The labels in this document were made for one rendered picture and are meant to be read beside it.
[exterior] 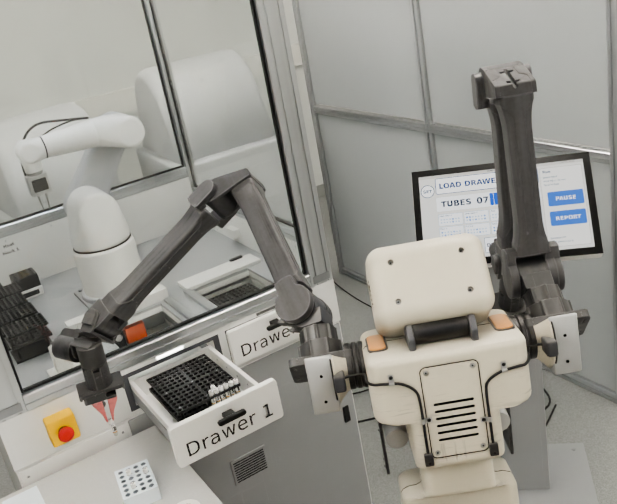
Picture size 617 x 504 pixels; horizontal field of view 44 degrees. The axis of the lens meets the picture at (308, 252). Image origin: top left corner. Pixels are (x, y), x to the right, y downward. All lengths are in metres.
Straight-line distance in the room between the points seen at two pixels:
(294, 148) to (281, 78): 0.20
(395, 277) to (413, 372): 0.16
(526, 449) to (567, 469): 0.25
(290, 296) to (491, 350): 0.39
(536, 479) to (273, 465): 0.92
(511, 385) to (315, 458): 1.29
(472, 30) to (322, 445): 1.72
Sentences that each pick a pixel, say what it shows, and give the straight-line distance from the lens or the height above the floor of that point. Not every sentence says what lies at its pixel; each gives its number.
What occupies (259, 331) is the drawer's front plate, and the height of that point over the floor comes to 0.89.
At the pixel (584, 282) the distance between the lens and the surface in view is 3.20.
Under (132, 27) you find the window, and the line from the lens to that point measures 1.99.
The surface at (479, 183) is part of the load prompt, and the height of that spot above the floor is 1.15.
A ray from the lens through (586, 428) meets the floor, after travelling 3.22.
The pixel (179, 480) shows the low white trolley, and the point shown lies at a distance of 1.98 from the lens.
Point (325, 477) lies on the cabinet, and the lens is 2.63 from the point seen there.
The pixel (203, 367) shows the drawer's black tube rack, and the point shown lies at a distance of 2.13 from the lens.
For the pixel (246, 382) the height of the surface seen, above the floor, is 0.88.
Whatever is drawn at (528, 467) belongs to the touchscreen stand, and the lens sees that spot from 2.81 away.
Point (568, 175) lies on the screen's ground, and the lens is 2.37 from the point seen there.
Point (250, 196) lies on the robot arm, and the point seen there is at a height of 1.42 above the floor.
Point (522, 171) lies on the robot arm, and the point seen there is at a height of 1.45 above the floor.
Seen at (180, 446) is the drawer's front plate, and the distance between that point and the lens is 1.88.
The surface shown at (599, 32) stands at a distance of 2.83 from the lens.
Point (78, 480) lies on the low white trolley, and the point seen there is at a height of 0.76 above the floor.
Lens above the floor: 1.92
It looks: 22 degrees down
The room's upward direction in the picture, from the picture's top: 11 degrees counter-clockwise
